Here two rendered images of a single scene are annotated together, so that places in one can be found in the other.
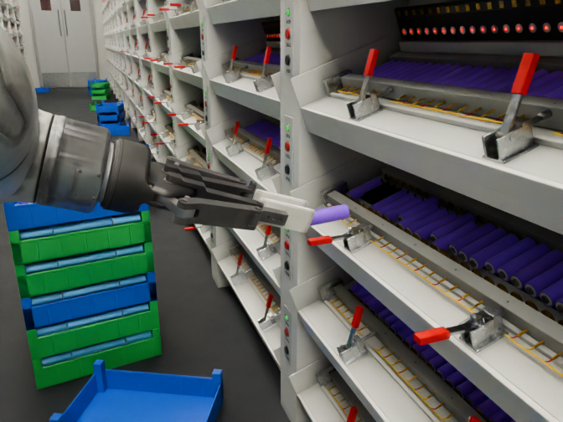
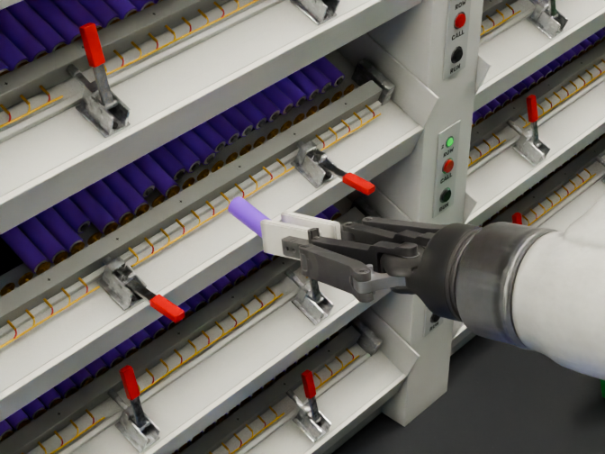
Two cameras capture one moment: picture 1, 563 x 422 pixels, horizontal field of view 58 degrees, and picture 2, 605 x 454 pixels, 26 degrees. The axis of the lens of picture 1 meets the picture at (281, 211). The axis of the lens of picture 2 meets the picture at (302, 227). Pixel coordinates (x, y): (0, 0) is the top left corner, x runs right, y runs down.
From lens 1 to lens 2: 137 cm
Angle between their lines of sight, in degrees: 99
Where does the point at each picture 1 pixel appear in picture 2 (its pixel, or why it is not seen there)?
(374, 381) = (188, 397)
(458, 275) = (250, 165)
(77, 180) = not seen: hidden behind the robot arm
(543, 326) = (327, 118)
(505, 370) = (351, 161)
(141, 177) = not seen: hidden behind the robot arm
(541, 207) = (365, 22)
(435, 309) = (273, 204)
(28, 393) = not seen: outside the picture
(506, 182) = (345, 26)
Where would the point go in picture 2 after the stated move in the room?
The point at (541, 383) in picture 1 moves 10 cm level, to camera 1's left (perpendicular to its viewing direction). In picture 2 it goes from (362, 142) to (409, 190)
